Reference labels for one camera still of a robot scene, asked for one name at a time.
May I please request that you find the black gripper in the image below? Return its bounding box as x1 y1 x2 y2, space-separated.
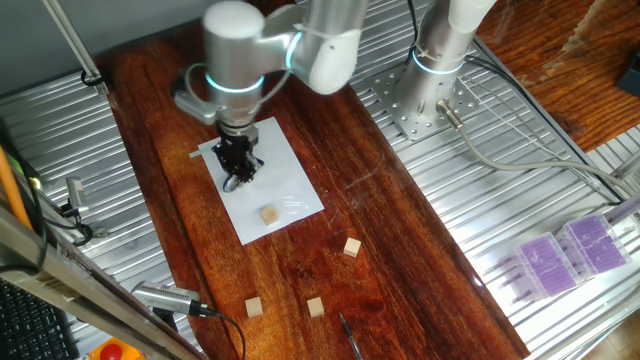
211 124 266 194

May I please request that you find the white paper sheet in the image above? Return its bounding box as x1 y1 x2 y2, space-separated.
197 117 326 246

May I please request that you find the black pen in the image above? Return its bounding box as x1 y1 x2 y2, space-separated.
338 312 365 360

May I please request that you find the orange emergency stop box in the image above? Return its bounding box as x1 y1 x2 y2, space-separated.
87 337 147 360

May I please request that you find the grey metal pole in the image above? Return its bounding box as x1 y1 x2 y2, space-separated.
42 0 104 86

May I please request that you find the orange rod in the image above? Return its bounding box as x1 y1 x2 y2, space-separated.
0 144 34 232

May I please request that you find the black keyboard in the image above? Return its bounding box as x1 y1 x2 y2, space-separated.
0 278 80 360

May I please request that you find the clear box with purple contents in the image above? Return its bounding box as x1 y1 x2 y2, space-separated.
513 232 583 300
556 213 632 279

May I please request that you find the black object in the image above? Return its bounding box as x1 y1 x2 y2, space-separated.
615 52 640 99

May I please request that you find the wrist camera with grey bracket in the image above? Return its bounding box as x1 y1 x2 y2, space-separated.
170 69 220 127

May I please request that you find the silver camera on stand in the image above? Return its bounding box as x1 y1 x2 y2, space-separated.
131 280 217 331

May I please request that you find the white cable tie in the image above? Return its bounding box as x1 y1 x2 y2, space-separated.
293 22 364 44

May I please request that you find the small camera on bracket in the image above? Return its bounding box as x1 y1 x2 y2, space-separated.
59 176 110 247

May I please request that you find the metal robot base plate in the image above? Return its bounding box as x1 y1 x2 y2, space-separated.
369 62 479 142

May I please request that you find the metal frame beam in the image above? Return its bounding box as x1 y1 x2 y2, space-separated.
0 202 209 360

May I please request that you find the grey base cable with connector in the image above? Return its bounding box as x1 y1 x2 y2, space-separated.
434 98 640 197

